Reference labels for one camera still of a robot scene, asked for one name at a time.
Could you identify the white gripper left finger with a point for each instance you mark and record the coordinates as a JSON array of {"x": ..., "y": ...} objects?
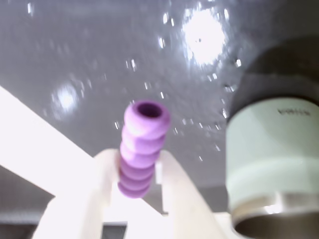
[{"x": 82, "y": 199}]

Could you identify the dark board mat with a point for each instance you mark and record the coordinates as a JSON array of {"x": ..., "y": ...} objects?
[{"x": 112, "y": 49}]

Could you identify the pale green steel-rimmed cup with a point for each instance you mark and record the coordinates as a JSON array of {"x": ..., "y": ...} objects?
[{"x": 271, "y": 159}]

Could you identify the purple ribbed pen grip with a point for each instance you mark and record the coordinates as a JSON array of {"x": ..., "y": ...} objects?
[{"x": 140, "y": 152}]

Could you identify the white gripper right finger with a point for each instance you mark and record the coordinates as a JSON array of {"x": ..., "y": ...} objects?
[{"x": 184, "y": 199}]

